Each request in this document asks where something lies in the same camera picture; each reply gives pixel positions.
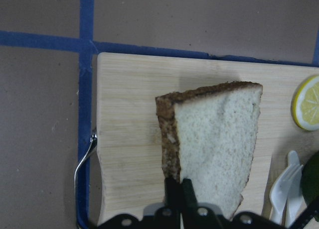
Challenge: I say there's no lemon half slice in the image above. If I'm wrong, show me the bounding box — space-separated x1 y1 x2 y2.
291 75 319 131

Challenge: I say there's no green avocado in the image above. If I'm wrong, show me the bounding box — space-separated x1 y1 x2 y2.
301 152 319 206

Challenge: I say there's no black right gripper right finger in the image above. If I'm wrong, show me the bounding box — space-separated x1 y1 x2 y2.
181 179 198 214

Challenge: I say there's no white bread slice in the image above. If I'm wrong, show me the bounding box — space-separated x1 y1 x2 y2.
156 82 263 219

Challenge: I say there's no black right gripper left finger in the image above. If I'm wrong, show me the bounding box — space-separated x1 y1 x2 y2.
164 178 184 229

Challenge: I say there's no white plastic spoon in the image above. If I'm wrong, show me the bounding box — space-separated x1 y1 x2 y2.
285 150 303 228

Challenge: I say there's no wooden cutting board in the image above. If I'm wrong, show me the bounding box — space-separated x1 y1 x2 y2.
91 53 319 223

